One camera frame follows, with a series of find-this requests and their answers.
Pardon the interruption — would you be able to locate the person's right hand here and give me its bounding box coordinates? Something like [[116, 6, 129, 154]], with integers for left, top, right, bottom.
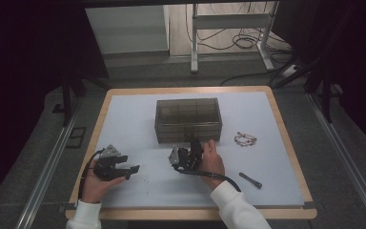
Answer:
[[199, 139, 227, 191]]

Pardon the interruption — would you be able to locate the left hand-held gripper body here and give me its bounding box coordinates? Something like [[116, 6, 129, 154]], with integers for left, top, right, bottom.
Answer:
[[93, 144, 122, 181]]

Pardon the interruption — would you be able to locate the black floor cable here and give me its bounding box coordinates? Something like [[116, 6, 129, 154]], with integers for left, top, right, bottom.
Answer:
[[219, 68, 292, 87]]

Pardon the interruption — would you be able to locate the white panel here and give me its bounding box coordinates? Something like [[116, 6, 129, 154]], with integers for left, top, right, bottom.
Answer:
[[85, 4, 170, 55]]

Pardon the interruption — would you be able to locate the white power strip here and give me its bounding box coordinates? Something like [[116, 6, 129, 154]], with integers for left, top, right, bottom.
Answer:
[[280, 64, 300, 79]]

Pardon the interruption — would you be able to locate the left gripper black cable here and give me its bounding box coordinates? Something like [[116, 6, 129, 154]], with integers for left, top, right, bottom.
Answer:
[[77, 148, 105, 201]]

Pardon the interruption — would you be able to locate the bundle of floor cables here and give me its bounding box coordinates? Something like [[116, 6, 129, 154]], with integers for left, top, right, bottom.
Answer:
[[185, 2, 295, 53]]

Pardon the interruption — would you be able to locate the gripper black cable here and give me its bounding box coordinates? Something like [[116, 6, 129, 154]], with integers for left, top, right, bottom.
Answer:
[[174, 167, 242, 193], [77, 148, 105, 201]]

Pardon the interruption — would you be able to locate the aluminium floor rail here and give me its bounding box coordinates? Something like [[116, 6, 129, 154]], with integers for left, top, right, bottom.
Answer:
[[307, 92, 366, 229], [14, 98, 83, 229]]

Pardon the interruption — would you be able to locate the beaded bracelet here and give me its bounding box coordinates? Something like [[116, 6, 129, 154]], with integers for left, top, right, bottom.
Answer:
[[234, 131, 257, 148]]

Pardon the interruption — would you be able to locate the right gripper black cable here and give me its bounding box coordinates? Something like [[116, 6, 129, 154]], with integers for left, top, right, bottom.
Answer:
[[174, 167, 242, 193]]

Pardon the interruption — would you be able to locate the white table mat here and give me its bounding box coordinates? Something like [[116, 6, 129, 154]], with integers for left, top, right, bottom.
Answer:
[[74, 91, 305, 209]]

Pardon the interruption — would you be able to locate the smoky clear drawer box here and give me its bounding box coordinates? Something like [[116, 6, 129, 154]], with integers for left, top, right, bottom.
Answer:
[[153, 97, 223, 145]]

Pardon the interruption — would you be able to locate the black floor bracket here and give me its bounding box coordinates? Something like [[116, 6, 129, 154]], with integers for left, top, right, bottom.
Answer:
[[65, 126, 88, 149]]

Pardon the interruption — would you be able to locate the person's left hand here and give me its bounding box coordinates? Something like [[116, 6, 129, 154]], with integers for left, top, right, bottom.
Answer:
[[81, 165, 127, 204]]

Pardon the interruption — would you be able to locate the white metal desk frame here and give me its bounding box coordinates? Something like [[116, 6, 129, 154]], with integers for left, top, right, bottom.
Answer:
[[190, 3, 275, 74]]

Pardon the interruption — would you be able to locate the small black stick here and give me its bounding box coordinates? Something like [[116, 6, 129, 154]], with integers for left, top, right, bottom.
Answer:
[[238, 172, 263, 190]]

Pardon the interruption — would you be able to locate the black metal stand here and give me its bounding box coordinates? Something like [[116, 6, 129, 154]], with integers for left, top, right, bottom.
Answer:
[[60, 73, 111, 128], [271, 53, 342, 124]]

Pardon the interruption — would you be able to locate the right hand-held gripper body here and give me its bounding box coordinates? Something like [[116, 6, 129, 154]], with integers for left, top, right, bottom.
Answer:
[[168, 144, 204, 175]]

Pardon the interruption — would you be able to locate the dark curtain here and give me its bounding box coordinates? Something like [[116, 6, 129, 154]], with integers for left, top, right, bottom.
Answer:
[[271, 0, 366, 156], [0, 0, 110, 213]]

